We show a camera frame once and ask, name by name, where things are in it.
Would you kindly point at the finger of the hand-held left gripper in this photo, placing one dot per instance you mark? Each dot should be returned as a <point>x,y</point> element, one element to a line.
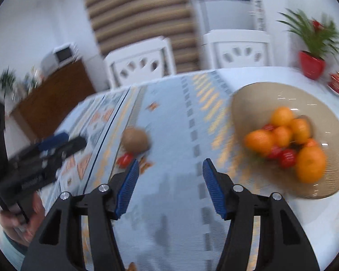
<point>70,146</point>
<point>55,140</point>

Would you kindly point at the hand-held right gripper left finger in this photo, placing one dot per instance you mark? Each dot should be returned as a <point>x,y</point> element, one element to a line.
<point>127,189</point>

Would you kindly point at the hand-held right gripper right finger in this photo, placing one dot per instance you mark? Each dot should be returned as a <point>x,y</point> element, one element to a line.
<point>213,189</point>

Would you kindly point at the red tomato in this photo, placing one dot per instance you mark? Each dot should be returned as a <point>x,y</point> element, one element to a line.
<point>269,127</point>
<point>124,159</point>
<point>288,158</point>
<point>274,153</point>

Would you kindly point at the brown kiwi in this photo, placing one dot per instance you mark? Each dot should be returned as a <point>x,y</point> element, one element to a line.
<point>135,141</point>
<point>307,120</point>

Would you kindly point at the mandarin with green leaf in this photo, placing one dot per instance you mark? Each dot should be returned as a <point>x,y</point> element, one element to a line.
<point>282,137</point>

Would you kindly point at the ribbed amber glass bowl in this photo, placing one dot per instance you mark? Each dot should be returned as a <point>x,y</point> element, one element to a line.
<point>251,104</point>

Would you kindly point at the large orange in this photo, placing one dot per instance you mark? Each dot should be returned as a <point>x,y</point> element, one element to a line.
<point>310,165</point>

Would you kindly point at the person's left hand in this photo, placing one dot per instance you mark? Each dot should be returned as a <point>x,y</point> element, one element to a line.
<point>35,211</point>

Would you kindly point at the brown wooden sideboard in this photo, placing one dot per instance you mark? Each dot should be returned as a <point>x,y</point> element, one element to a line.
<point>53,98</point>

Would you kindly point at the patterned blue tablecloth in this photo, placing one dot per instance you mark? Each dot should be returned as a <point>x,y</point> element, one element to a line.
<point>172,146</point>

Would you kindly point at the green plant in glass vase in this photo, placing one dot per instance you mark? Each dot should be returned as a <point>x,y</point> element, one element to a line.
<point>5,80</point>

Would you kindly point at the white microwave oven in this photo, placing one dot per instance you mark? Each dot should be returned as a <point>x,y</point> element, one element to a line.
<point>60,56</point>

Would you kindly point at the white dining chair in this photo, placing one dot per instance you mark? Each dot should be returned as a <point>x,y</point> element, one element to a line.
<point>237,38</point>
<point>258,11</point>
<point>138,50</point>

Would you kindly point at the striped brown curtain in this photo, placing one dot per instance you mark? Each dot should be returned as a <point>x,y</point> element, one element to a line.
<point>141,19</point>

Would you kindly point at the green plant in red pot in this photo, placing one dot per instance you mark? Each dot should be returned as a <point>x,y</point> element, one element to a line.
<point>312,62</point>

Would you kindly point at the red star ornament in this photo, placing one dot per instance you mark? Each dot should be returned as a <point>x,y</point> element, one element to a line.
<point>337,84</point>

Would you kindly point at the white refrigerator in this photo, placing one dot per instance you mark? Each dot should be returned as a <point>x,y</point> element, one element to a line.
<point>226,14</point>

